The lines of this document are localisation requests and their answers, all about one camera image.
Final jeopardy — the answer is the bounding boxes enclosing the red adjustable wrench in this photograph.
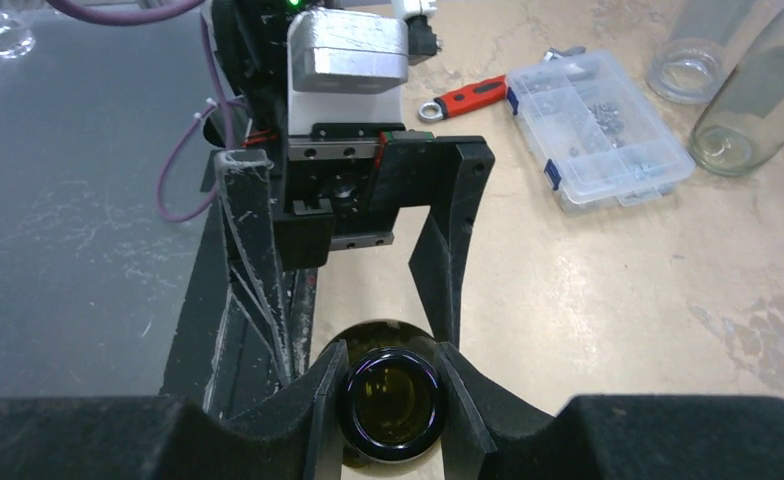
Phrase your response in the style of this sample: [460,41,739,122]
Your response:
[417,46,589,124]

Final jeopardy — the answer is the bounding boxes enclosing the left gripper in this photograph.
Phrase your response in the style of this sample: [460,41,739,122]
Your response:
[214,123,495,385]

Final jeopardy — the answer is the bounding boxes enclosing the clear plastic screw box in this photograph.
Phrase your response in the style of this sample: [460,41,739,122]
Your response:
[505,50,696,214]

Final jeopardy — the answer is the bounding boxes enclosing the dark bottle silver cap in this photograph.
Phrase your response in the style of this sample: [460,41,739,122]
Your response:
[325,319,449,477]

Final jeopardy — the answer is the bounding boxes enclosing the clear glass bottle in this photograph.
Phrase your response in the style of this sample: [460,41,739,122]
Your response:
[687,9,784,176]
[645,0,755,105]

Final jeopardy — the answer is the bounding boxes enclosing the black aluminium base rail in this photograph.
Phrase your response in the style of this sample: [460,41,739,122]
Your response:
[159,152,319,418]

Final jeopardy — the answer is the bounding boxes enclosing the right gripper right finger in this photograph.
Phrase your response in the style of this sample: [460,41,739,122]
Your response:
[435,343,784,479]

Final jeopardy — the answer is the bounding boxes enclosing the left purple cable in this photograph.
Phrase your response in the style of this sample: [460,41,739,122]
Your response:
[44,0,254,225]

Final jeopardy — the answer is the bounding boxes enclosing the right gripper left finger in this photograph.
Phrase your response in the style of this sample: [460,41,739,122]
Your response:
[0,343,347,479]

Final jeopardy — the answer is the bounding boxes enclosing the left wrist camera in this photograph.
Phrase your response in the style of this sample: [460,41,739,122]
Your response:
[287,8,409,136]

